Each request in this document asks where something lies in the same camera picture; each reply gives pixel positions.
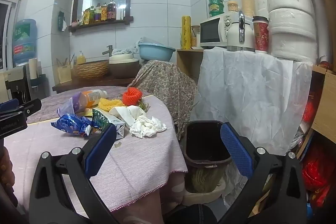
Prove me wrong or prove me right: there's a glass storage jar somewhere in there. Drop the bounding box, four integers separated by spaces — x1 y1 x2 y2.
191 25 201 47

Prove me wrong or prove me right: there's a white paper napkin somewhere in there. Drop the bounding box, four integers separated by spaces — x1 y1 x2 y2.
109 105 148 128

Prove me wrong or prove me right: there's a wooden framed mirror shelf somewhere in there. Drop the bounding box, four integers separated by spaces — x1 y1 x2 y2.
68 0 135 33

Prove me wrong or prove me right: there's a person's dark clothing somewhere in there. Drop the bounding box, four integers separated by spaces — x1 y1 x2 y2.
162 203 219 224

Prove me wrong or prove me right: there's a blue water jug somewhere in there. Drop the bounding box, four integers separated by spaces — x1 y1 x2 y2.
12 18 37 66

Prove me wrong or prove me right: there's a dark wooden counter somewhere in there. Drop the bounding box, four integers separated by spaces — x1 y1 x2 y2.
52 74 143 94

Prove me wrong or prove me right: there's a purple snack bag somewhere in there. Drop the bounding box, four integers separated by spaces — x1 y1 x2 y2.
57 93 88 115

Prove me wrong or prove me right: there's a blue snack packet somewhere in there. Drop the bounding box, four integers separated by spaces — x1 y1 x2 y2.
51 113 93 138

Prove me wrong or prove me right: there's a person's left hand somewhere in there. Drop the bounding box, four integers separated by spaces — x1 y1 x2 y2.
0 146 15 210

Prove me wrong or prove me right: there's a wicker basket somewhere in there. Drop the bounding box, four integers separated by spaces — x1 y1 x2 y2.
73 60 110 80

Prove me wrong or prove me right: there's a green wall tissue holder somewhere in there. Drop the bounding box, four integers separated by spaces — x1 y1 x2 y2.
57 10 68 32

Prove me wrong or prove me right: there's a red paper cup black lid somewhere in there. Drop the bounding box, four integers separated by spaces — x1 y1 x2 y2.
252 16 270 54

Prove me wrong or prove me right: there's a water dispenser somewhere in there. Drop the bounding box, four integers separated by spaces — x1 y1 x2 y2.
0 64 30 107

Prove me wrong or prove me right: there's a light blue plastic basin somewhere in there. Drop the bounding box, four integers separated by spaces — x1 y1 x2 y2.
138 42 176 62

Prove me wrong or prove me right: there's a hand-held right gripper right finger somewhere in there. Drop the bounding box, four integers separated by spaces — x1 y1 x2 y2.
215 122 307 224

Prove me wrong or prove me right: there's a brown white rice cooker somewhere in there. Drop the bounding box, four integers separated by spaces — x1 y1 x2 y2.
109 58 141 79

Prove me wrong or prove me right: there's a wooden shelf unit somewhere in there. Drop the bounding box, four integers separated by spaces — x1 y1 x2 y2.
297 64 336 161

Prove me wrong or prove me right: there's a red plastic bag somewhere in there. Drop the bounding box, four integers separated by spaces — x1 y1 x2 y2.
301 144 332 207

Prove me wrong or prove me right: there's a white bottle with orange label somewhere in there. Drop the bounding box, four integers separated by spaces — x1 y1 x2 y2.
78 89 108 109

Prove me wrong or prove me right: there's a green and white carton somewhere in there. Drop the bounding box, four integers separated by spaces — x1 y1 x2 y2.
92 108 126 139

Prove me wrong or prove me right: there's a light wooden cabinet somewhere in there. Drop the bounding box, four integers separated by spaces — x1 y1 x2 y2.
176 48 206 84

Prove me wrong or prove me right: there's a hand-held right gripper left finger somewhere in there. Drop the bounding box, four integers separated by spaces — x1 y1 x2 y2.
29 123 124 224

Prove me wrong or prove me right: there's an orange foam fruit net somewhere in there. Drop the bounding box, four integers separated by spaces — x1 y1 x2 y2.
122 87 144 107

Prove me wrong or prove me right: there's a dark brown waste bin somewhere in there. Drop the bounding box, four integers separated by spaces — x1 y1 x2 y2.
184 120 233 169

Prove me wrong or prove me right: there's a white microwave oven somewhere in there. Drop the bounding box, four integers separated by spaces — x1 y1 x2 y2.
199 13 248 50

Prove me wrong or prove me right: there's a yellow foam net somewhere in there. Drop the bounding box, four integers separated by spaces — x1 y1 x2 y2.
98 98 126 111

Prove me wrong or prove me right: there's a yellow utensil holder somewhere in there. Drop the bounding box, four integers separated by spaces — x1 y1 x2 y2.
57 55 75 83

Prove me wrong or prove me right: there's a white tissue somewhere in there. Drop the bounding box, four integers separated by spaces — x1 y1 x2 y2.
129 115 167 139

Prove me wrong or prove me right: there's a white electric kettle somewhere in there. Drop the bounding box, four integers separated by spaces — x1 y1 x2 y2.
226 10 255 53

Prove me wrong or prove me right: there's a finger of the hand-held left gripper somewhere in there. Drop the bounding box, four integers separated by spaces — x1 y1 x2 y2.
13 99 42 121
0 98 21 115

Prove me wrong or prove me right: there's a straw brush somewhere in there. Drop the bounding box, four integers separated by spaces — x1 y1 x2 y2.
189 165 224 194

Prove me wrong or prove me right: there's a jar with tan lid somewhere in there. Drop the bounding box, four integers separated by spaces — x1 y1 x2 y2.
227 1 239 14

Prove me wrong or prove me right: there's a white plastic sheet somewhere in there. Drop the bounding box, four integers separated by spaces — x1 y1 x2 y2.
189 46 313 157

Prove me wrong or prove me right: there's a pale blue towel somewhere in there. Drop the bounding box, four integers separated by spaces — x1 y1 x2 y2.
111 37 143 55

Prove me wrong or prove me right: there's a yellow box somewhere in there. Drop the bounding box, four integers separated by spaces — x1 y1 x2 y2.
181 16 192 51

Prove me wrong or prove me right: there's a beige paper roll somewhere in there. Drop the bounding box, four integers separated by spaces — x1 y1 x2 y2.
28 58 42 88

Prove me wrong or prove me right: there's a pink dotted cloth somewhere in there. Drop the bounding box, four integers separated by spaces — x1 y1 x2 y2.
112 173 187 224

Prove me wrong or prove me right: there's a purple wood-grain table cover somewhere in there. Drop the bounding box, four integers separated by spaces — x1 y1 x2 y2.
26 86 153 125

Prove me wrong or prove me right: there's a paisley patterned cloth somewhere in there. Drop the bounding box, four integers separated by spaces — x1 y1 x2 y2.
133 60 199 136

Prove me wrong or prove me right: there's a row of condiment bottles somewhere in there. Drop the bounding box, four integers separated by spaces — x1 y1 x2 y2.
78 0 126 26

